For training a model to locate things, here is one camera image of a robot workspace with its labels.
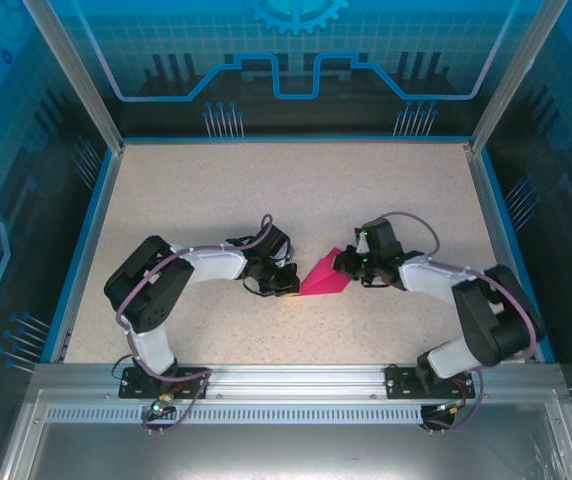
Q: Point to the pink paper sheet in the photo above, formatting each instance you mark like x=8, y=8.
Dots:
x=321, y=280

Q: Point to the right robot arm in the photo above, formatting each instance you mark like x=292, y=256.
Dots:
x=426, y=277

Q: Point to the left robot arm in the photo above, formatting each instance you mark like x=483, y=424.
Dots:
x=211, y=260

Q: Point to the thin aluminium crossbar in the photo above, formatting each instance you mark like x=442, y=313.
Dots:
x=296, y=141

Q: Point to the blue table edge strip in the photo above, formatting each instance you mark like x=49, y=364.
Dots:
x=82, y=250
x=507, y=225

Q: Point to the metal tray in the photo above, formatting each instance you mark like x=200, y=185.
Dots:
x=286, y=450

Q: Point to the small connector with green light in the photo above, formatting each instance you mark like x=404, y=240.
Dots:
x=158, y=407
x=448, y=408

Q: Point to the blue circuit print panel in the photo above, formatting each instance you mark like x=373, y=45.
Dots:
x=566, y=175
x=6, y=175

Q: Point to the blue gear print panel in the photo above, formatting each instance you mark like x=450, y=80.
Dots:
x=296, y=50

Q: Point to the aluminium mounting rail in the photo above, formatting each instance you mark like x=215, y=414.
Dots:
x=296, y=380

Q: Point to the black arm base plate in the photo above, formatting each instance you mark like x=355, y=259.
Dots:
x=126, y=391
x=395, y=385

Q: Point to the aluminium frame post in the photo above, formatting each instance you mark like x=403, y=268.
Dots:
x=78, y=75
x=514, y=75

